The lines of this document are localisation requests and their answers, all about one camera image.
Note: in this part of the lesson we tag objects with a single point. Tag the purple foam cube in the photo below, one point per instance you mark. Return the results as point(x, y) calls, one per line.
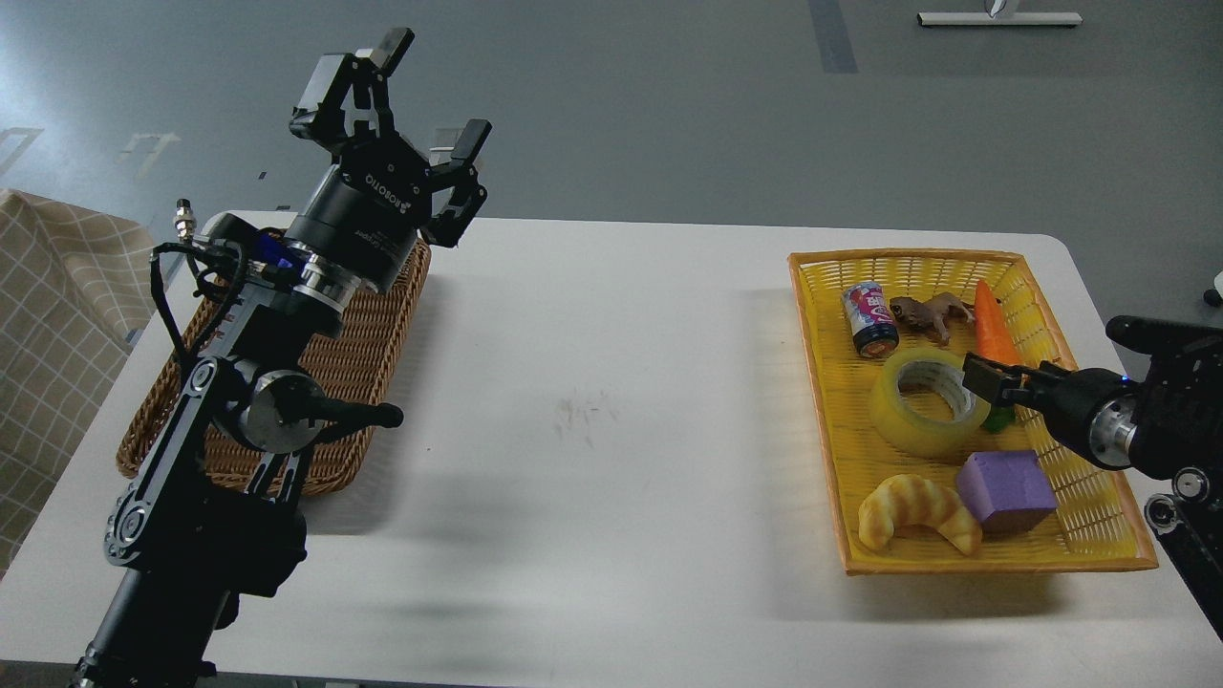
point(1006, 491)

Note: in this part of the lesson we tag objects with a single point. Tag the beige checkered cloth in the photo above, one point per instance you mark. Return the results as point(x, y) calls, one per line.
point(74, 292)

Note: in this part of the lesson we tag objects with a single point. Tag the yellow tape roll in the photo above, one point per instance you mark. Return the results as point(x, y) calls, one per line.
point(919, 404)

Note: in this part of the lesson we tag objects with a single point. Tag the orange toy carrot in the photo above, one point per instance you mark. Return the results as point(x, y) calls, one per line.
point(994, 341)

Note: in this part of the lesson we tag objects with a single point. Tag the brown toy frog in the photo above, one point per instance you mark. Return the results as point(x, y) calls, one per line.
point(932, 314)

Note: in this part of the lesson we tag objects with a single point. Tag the toy croissant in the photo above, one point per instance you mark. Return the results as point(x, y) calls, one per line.
point(908, 500)

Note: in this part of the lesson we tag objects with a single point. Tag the white floor stand base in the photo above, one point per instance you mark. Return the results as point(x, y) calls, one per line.
point(999, 14)

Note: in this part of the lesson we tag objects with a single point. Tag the yellow plastic basket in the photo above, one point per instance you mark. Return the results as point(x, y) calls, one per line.
point(1097, 525)

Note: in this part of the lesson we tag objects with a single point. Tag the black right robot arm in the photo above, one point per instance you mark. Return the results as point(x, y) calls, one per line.
point(1167, 426)

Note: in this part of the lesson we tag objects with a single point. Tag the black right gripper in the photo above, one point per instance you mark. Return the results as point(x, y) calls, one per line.
point(1088, 411)

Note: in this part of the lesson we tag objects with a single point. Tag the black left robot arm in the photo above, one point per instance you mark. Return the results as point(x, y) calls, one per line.
point(213, 511)

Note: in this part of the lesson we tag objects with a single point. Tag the small drink can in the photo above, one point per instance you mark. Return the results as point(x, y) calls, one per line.
point(873, 330)

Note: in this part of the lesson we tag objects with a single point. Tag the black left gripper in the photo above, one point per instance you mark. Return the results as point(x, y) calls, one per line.
point(364, 214)

